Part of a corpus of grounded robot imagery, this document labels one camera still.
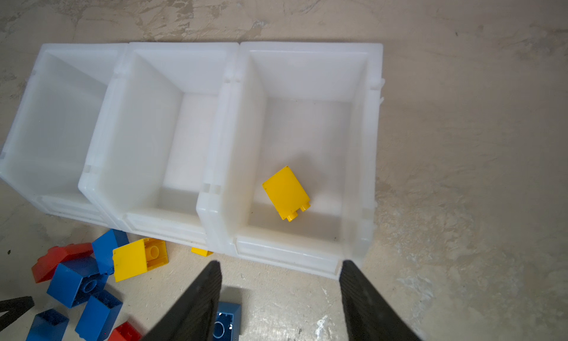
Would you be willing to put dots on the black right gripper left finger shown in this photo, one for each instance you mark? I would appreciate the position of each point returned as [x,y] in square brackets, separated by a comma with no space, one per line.
[193,315]

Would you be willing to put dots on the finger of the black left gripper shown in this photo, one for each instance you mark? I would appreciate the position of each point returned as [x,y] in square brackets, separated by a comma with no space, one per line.
[12,309]

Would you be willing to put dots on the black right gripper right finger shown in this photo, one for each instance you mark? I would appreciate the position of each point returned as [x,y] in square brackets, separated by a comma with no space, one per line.
[368,315]

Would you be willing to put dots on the dark blue lego brick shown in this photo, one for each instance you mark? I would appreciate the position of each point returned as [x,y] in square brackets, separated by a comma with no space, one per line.
[227,326]

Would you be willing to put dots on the red lego brick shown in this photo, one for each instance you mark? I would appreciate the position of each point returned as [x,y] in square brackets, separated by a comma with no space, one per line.
[45,267]
[125,332]

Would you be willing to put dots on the yellow lego brick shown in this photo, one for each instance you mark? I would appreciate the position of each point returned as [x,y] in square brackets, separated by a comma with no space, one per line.
[286,194]
[138,258]

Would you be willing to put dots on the tiny yellow lego piece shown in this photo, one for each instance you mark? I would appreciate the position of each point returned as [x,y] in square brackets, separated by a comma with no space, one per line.
[201,252]

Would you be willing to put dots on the white middle plastic bin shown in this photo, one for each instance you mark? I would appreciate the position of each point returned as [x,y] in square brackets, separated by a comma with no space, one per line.
[146,165]

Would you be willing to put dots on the white plastic bin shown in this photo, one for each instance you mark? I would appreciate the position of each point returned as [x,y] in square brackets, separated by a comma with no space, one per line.
[146,165]
[314,107]
[46,149]

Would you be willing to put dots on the white right plastic bin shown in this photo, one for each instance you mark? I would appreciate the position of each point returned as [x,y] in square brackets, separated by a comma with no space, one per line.
[314,107]

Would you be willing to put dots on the white left plastic bin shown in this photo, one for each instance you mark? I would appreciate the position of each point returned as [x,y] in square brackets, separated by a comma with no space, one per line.
[46,149]

